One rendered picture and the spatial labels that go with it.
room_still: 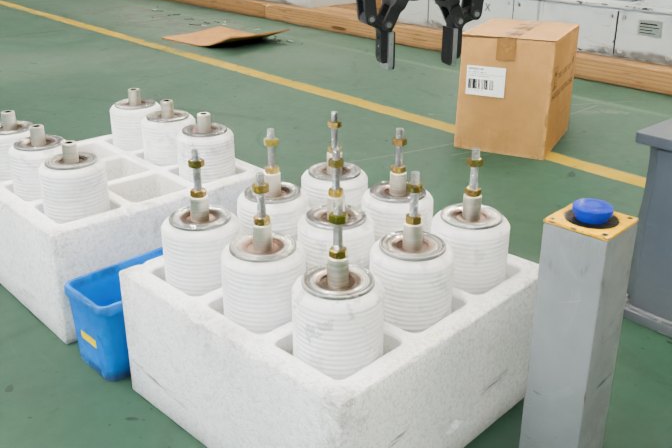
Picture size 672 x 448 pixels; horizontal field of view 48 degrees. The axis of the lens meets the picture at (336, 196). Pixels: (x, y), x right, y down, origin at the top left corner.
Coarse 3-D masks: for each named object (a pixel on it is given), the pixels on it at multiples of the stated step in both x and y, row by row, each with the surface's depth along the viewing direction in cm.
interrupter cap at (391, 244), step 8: (392, 232) 88; (400, 232) 88; (424, 232) 88; (384, 240) 86; (392, 240) 86; (400, 240) 87; (424, 240) 86; (432, 240) 86; (440, 240) 86; (384, 248) 84; (392, 248) 84; (400, 248) 85; (424, 248) 85; (432, 248) 84; (440, 248) 84; (392, 256) 83; (400, 256) 82; (408, 256) 82; (416, 256) 82; (424, 256) 82; (432, 256) 82
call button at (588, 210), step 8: (576, 200) 77; (584, 200) 77; (592, 200) 77; (600, 200) 77; (576, 208) 76; (584, 208) 75; (592, 208) 75; (600, 208) 75; (608, 208) 75; (576, 216) 77; (584, 216) 75; (592, 216) 75; (600, 216) 75; (608, 216) 75
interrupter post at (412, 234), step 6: (408, 228) 84; (414, 228) 83; (420, 228) 84; (408, 234) 84; (414, 234) 84; (420, 234) 84; (408, 240) 84; (414, 240) 84; (420, 240) 84; (408, 246) 84; (414, 246) 84; (420, 246) 85
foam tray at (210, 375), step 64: (512, 256) 99; (128, 320) 97; (192, 320) 85; (448, 320) 84; (512, 320) 91; (192, 384) 89; (256, 384) 79; (320, 384) 73; (384, 384) 74; (448, 384) 84; (512, 384) 96
